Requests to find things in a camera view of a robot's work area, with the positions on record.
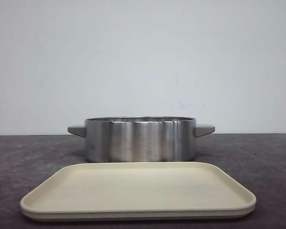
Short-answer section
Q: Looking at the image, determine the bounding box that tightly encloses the stainless steel steamer pot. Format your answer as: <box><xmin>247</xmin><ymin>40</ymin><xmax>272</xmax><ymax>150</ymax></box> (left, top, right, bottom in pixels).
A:
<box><xmin>67</xmin><ymin>116</ymin><xmax>215</xmax><ymax>163</ymax></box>

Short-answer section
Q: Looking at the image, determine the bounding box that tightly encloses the cream rectangular plastic tray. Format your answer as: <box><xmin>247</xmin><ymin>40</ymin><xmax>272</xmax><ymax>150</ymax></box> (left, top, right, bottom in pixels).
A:
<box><xmin>20</xmin><ymin>162</ymin><xmax>256</xmax><ymax>221</ymax></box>

